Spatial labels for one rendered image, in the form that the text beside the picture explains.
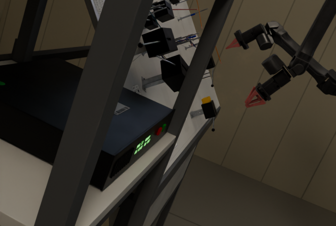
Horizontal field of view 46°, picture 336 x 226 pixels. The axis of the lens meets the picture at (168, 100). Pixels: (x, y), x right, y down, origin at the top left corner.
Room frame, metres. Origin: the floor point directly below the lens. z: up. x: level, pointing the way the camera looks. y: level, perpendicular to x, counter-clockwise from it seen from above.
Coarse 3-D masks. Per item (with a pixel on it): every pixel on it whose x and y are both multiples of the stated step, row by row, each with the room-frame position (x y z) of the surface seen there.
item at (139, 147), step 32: (32, 64) 0.82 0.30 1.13; (64, 64) 0.91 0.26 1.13; (0, 96) 0.60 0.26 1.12; (32, 96) 0.65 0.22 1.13; (64, 96) 0.71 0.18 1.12; (128, 96) 0.86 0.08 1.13; (0, 128) 0.59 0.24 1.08; (32, 128) 0.58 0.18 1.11; (128, 128) 0.67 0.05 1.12; (160, 128) 0.79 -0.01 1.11; (128, 160) 0.63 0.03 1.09
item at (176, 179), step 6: (192, 150) 2.04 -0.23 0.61; (186, 162) 1.98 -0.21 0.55; (180, 168) 1.81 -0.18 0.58; (174, 174) 1.66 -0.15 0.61; (180, 174) 1.93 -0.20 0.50; (174, 180) 1.76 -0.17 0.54; (168, 186) 1.62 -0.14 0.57; (174, 186) 1.88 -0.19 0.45; (168, 192) 1.72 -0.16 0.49; (162, 198) 1.58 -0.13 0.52; (162, 204) 1.67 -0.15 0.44
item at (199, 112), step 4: (212, 100) 1.57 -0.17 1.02; (204, 104) 1.54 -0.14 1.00; (208, 104) 1.54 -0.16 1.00; (212, 104) 1.55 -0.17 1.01; (204, 108) 1.54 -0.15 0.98; (208, 108) 1.54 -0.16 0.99; (212, 108) 1.54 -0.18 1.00; (192, 112) 1.56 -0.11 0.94; (196, 112) 1.56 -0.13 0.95; (200, 112) 1.56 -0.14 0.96; (204, 112) 1.54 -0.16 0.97; (208, 112) 1.54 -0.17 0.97; (212, 112) 1.53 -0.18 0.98; (216, 112) 1.57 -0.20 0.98; (192, 116) 1.56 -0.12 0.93; (208, 116) 1.54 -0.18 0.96; (212, 116) 1.53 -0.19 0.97; (212, 128) 1.55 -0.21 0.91
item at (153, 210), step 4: (164, 188) 1.51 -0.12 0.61; (164, 192) 1.56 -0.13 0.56; (160, 196) 1.48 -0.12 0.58; (156, 200) 1.41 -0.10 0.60; (160, 200) 1.54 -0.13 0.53; (152, 204) 1.34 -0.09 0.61; (156, 204) 1.46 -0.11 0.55; (152, 208) 1.39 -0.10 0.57; (156, 208) 1.51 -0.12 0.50; (148, 212) 1.33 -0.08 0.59; (152, 212) 1.44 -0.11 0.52; (156, 212) 1.57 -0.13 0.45; (148, 216) 1.37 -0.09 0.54; (152, 216) 1.49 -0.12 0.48; (144, 220) 1.31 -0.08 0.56; (148, 220) 1.42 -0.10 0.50; (152, 220) 1.54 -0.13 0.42; (144, 224) 1.35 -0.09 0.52; (148, 224) 1.47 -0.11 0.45
